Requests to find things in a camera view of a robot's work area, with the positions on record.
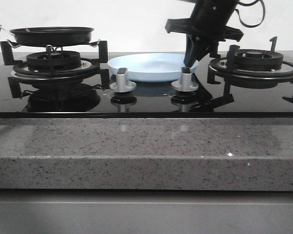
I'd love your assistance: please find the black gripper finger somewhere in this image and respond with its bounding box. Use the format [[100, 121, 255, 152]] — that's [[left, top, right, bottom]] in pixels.
[[184, 35, 201, 67], [196, 40, 219, 61]]

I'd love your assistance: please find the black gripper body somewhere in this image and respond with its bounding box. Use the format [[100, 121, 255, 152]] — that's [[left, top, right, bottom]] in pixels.
[[165, 0, 243, 43]]

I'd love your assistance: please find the light blue plate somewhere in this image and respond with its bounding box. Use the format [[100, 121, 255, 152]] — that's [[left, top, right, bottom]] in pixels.
[[107, 53, 185, 82]]

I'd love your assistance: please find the black frying pan green handle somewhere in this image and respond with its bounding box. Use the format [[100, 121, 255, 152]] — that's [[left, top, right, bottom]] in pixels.
[[9, 26, 94, 47]]

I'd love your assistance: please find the black right pan support grate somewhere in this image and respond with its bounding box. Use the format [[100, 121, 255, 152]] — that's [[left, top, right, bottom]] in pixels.
[[207, 37, 293, 84]]

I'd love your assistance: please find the black pan support grate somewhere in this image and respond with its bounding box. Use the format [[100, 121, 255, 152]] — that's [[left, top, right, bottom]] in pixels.
[[0, 40, 108, 82], [207, 37, 293, 84]]

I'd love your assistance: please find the silver right stove knob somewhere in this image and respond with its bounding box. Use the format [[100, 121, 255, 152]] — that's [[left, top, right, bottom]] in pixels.
[[171, 67, 198, 92]]

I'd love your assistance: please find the silver stove knob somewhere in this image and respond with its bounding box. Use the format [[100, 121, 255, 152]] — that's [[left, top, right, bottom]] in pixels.
[[109, 68, 137, 93], [171, 67, 198, 92]]

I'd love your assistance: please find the black right gas burner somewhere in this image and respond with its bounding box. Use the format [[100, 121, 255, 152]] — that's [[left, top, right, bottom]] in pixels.
[[234, 49, 284, 71]]

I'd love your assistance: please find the black gas burner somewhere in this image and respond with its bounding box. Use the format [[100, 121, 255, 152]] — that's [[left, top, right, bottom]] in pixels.
[[26, 51, 81, 72], [234, 49, 284, 71]]

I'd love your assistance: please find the silver left stove knob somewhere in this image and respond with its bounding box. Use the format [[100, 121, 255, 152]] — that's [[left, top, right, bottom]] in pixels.
[[109, 68, 137, 93]]

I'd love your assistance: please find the black left pan support grate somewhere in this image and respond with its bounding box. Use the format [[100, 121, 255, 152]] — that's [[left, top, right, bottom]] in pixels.
[[0, 40, 108, 82]]

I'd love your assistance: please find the black left gas burner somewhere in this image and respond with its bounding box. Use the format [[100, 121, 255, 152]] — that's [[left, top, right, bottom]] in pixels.
[[26, 51, 81, 72]]

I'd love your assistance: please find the black glass gas cooktop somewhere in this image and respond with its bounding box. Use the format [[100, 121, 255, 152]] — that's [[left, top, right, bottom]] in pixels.
[[0, 54, 293, 118]]

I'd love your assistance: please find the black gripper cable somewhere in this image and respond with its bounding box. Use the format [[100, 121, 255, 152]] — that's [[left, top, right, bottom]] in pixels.
[[235, 0, 266, 28]]

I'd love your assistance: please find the wire pan reducer ring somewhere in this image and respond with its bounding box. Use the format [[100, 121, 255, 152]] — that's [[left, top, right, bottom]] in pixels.
[[6, 39, 100, 55]]

